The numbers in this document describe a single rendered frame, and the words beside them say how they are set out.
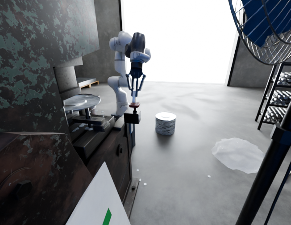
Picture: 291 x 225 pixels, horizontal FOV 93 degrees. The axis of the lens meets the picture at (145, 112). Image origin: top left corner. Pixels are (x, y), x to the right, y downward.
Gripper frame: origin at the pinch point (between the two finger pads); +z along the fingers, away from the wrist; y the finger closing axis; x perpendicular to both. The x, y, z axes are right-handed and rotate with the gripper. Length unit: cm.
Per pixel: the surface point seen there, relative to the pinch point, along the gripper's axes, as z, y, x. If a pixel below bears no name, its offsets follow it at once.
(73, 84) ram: -1.9, 25.5, 20.5
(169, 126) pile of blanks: 23, -23, -108
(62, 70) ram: -6.2, 25.5, 28.0
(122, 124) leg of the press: 17.2, 6.7, -1.1
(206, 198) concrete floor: 72, -55, -36
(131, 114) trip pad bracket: 10.4, 1.3, -1.3
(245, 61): -183, -247, -396
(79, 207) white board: 42, 5, 39
